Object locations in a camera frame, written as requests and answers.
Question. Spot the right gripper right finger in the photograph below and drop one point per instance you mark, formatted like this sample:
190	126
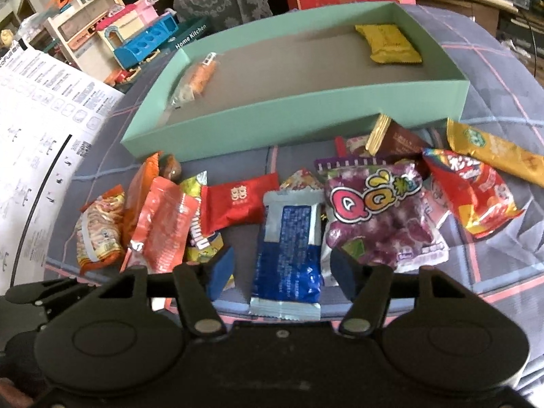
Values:
367	287

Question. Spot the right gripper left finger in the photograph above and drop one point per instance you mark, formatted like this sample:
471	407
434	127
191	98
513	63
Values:
198	287

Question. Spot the yellow green Mini snack bar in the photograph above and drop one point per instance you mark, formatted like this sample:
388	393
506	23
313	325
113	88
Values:
201	247

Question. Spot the purple QQ gummy bag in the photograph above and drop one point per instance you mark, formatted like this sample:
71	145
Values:
379	212

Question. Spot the blue white snack packet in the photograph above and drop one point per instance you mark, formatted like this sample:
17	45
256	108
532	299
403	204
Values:
287	277

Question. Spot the orange red translucent packet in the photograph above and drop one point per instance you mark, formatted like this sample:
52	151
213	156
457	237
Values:
159	240

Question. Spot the small red candy packet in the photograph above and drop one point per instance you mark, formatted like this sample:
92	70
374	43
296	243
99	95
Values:
236	203

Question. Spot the orange peanut snack bag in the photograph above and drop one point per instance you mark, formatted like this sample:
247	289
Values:
99	231

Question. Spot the red Skittles bag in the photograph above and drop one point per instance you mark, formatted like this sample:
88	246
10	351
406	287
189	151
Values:
475	192

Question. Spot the small pink candy packet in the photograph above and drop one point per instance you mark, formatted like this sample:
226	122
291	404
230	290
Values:
355	146

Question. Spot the brown chocolate wafer packet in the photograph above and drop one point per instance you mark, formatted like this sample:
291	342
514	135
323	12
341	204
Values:
389	138

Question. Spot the plain orange snack packet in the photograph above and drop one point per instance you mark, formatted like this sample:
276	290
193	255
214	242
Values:
136	195

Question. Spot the golden yellow stick packet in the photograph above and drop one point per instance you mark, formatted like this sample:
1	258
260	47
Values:
495	151

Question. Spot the long orange cracker pack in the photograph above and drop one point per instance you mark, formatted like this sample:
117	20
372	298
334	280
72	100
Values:
191	85

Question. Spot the yellow snack bar packet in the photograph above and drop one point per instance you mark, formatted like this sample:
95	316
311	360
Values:
389	45

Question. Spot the mint green cardboard box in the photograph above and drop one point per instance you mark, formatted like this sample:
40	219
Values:
297	77

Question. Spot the white printed instruction sheet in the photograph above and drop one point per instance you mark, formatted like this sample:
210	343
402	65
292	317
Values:
51	114

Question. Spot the toy home kitchen set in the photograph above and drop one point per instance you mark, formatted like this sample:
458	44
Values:
111	39

